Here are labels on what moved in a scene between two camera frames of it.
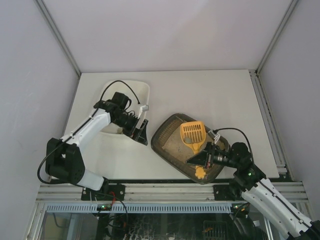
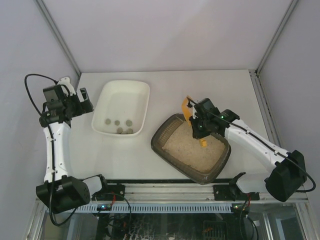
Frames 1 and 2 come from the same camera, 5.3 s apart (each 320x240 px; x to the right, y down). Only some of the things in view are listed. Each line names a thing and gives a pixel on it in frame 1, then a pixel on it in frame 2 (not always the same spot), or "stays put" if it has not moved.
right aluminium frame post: [281, 27] stays put
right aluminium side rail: [269, 119] stays put
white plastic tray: [138, 92] stays put
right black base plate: [228, 192] stays put
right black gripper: [207, 157] to [200, 130]
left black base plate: [107, 192] stays put
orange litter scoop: [196, 131] to [188, 114]
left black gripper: [136, 129] to [81, 104]
